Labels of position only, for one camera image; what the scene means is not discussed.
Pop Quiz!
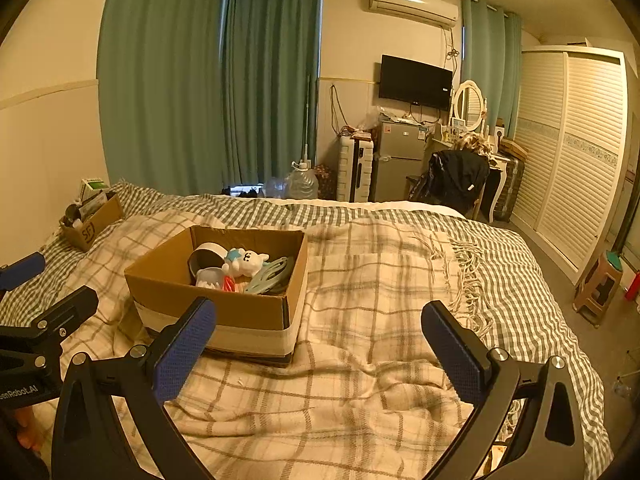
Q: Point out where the white round bowl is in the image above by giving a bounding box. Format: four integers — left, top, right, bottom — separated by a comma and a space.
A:
187, 241, 229, 281

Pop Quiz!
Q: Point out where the white dressing table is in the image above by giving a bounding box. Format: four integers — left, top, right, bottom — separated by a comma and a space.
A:
434, 131, 512, 222

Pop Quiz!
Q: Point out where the person's left hand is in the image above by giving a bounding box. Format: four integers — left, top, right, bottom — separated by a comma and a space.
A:
12, 405, 42, 454

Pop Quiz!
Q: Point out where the clear plastic bottle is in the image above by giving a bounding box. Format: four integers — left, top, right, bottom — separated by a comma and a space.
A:
263, 176, 290, 199

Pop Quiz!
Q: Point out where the white suitcase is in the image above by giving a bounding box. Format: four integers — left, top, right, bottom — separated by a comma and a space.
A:
336, 137, 376, 204

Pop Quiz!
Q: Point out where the white bear toy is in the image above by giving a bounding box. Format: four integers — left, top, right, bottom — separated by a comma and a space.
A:
223, 247, 270, 279

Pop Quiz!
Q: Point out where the large cardboard box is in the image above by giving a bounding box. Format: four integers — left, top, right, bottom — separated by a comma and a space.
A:
124, 225, 309, 368

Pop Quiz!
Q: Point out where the green white carton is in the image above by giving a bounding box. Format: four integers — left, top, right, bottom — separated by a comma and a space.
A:
79, 178, 109, 204

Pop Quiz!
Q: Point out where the brown suitcase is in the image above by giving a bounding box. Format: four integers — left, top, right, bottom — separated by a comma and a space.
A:
492, 137, 527, 224

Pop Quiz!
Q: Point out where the beige plaid blanket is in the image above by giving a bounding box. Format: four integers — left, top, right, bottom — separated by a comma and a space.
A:
50, 210, 507, 480

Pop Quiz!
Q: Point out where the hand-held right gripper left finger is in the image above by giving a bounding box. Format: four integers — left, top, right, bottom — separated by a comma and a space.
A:
51, 296, 217, 480

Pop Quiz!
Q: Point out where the pale green plastic hanger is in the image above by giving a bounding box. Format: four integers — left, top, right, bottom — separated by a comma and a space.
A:
244, 256, 295, 295

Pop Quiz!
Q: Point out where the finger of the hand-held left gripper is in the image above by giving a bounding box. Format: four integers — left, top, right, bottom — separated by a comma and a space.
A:
0, 285, 99, 356
0, 252, 47, 292

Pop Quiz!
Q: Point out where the clear plastic jar red label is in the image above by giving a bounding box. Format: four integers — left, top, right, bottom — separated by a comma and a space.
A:
195, 266, 237, 292

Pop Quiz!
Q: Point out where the plastic stool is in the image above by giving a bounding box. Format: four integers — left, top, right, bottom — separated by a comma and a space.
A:
572, 251, 625, 329

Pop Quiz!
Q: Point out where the black jacket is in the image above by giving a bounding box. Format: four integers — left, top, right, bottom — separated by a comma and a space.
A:
415, 149, 490, 212

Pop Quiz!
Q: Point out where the small cardboard box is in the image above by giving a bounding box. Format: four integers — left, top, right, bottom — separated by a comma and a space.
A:
60, 192, 125, 252

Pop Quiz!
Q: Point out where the dark patterned bag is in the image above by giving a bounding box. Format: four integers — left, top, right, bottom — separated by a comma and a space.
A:
315, 163, 338, 200

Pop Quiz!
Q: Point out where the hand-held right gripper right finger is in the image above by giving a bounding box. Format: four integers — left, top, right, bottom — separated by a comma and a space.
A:
421, 300, 591, 480

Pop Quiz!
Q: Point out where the white oval mirror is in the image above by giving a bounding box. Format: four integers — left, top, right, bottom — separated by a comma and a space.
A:
452, 80, 487, 133

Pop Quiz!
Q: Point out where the narrow green curtain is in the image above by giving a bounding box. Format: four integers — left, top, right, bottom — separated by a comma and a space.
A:
461, 0, 522, 141

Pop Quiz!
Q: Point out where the green window curtain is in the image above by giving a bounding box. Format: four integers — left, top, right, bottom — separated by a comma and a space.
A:
220, 0, 322, 187

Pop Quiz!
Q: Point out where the large clear water jug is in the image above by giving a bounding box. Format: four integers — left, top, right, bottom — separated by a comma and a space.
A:
286, 159, 320, 200

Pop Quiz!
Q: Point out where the grey small fridge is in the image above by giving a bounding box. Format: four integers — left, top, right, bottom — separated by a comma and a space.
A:
372, 120, 432, 204

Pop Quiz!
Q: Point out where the white air conditioner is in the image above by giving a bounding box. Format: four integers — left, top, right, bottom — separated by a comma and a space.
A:
368, 0, 459, 28

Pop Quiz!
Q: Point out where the black wall television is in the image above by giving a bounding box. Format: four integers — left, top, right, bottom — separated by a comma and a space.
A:
378, 54, 454, 111

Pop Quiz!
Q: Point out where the white mop pole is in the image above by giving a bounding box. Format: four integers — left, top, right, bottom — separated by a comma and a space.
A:
302, 75, 314, 163

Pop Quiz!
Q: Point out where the white louvered wardrobe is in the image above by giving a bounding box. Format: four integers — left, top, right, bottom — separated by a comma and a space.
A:
511, 45, 630, 287

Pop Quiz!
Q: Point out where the wide green curtain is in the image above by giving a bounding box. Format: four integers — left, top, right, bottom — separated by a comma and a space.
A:
97, 0, 231, 197

